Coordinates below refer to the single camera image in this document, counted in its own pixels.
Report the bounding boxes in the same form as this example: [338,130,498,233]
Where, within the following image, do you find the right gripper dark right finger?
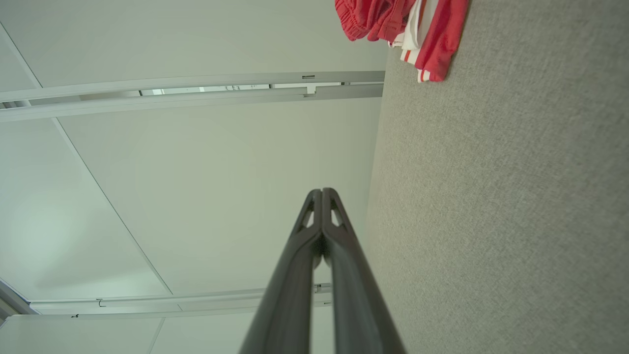
[322,187,408,354]

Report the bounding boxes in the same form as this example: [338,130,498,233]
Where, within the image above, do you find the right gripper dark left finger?
[239,188,324,354]

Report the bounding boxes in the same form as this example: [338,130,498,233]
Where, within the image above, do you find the red jersey shirt white sleeves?
[388,0,470,83]

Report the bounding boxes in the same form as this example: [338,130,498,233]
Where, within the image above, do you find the red shorts white side stripe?
[335,0,418,43]

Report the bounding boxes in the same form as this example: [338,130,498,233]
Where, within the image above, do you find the grey metal partition post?
[0,71,386,123]

